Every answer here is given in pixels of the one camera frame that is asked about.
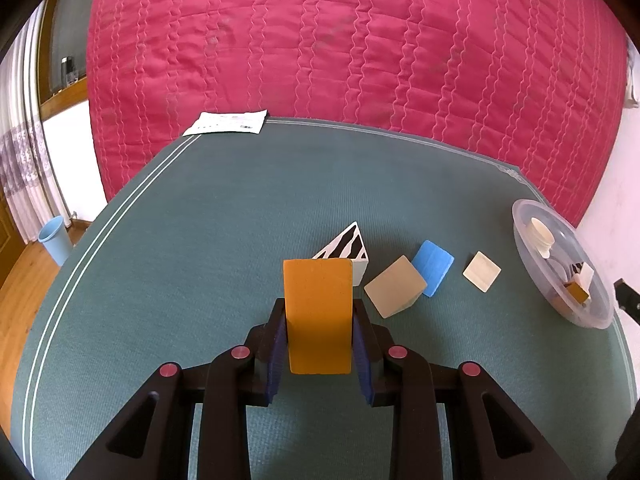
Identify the white zebra-striped wedge block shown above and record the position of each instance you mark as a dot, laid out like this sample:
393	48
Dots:
345	245
585	276

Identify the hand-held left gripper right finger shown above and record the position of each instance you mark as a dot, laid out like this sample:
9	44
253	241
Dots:
362	360

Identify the white paper sheet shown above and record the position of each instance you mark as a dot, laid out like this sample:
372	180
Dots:
225	121

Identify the plain wooden wedge block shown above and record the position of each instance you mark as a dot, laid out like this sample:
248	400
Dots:
395	285

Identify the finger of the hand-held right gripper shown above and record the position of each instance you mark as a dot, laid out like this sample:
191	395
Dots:
629	300

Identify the blue block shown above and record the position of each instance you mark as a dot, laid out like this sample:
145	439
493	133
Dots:
434	260

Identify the dark bottle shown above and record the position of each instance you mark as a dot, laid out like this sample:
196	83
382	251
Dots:
68	71

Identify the light blue waste bin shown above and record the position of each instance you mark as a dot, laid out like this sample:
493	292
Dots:
55	240

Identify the wooden door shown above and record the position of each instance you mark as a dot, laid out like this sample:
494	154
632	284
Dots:
10	220

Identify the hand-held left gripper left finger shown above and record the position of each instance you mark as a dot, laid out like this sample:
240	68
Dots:
275	360

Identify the translucent plastic bowl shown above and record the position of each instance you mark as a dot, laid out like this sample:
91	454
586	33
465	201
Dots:
565	240

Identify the red quilted blanket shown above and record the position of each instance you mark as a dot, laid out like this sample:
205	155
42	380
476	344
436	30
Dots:
350	35

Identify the cream square wooden block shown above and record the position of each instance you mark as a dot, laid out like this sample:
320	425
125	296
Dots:
481	271

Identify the orange tiger-striped wedge block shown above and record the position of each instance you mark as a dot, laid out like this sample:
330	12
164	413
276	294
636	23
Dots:
577	292
317	315

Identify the white lace curtain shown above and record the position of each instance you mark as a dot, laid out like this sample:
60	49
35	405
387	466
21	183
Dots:
25	160

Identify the wooden shelf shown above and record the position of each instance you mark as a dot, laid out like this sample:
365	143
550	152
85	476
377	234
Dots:
65	94

